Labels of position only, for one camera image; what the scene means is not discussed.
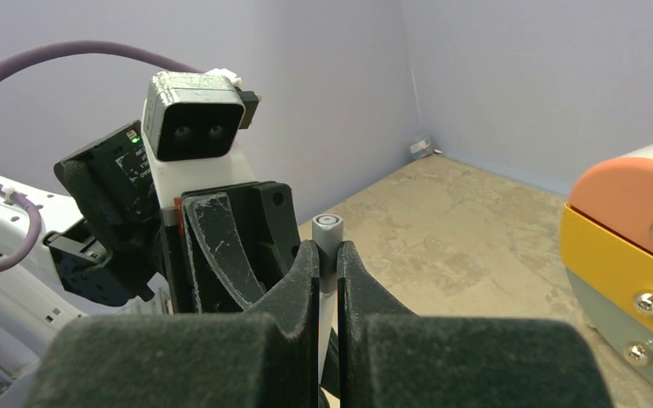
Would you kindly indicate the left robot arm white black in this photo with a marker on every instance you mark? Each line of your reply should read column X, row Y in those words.
column 34, row 304

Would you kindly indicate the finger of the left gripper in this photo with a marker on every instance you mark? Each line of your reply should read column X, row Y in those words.
column 222, row 276

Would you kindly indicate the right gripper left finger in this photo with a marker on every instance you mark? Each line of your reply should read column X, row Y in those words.
column 263, row 357

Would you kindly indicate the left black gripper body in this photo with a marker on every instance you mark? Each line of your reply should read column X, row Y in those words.
column 132, row 223

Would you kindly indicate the grey pen cap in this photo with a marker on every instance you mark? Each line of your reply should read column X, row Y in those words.
column 328, row 234

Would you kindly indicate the small three-drawer cabinet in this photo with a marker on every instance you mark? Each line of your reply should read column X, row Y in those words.
column 606, row 246

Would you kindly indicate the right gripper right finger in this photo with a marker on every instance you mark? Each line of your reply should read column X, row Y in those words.
column 391, row 357

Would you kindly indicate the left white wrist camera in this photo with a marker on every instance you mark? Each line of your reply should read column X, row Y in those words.
column 196, row 115

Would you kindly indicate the white pen green tip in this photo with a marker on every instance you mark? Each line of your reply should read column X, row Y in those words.
column 327, row 306

